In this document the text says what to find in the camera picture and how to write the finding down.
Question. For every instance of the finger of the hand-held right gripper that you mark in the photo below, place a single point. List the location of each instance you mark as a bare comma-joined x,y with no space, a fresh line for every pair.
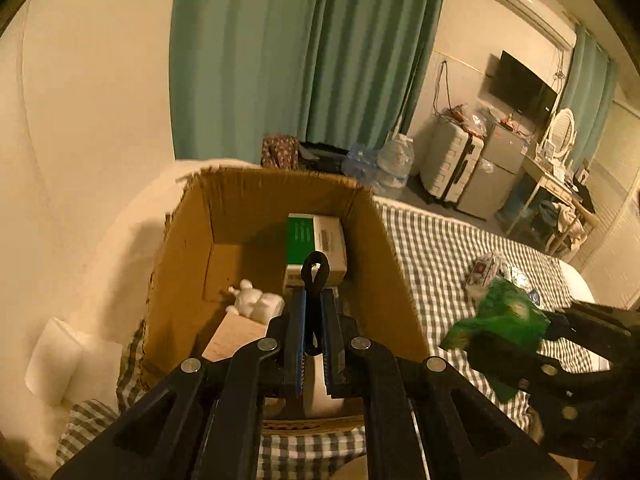
550,385
590,327

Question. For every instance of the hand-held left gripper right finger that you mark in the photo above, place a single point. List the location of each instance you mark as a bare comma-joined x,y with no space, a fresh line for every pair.
326,350

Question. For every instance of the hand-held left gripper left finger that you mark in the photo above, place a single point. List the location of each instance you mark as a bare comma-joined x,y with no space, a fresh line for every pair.
299,340

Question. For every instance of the white figurine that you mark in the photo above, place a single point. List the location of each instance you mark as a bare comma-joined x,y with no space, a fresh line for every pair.
260,305

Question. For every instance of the wooden block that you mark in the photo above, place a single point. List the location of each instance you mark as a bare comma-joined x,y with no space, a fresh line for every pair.
235,335

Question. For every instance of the green snack packet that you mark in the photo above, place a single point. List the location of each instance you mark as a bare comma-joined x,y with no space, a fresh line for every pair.
505,310

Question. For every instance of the green and white box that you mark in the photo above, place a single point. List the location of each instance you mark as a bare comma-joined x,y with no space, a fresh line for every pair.
300,235

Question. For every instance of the cardboard box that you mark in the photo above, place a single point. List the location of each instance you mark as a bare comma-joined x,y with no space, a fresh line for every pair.
185,270

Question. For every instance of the white duvet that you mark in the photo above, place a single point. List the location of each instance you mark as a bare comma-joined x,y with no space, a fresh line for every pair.
575,277

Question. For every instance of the blue and white packet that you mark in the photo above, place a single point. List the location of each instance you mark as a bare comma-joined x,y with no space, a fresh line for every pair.
522,282

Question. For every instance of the white clothes pile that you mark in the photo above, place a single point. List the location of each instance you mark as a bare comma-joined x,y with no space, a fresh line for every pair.
565,225

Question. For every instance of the white wooden desk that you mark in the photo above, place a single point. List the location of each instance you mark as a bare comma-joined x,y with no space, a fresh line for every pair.
550,185

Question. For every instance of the green checkered blanket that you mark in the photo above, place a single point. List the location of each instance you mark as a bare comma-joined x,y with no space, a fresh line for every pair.
440,240

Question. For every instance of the black case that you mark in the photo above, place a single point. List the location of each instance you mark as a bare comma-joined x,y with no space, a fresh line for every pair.
320,157

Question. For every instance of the grey mini fridge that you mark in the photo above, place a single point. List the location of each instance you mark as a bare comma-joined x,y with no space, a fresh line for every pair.
495,170

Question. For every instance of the floral fabric bag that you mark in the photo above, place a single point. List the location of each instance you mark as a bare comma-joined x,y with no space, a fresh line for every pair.
280,152

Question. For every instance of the white oval mirror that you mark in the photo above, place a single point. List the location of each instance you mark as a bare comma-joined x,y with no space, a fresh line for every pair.
562,132

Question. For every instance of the white suitcase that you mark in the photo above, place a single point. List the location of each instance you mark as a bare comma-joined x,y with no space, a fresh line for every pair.
450,160

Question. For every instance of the white pillow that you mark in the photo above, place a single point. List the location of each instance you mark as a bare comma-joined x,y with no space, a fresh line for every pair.
55,355

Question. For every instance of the black television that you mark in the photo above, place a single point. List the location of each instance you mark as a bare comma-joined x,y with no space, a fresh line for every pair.
522,87

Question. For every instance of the narrow green curtain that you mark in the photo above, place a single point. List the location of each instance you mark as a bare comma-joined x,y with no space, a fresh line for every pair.
590,75

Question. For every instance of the wide green curtain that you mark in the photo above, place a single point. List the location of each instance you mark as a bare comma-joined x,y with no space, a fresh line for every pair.
250,60

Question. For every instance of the white air conditioner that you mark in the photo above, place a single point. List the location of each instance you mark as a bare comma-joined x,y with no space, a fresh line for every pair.
530,5

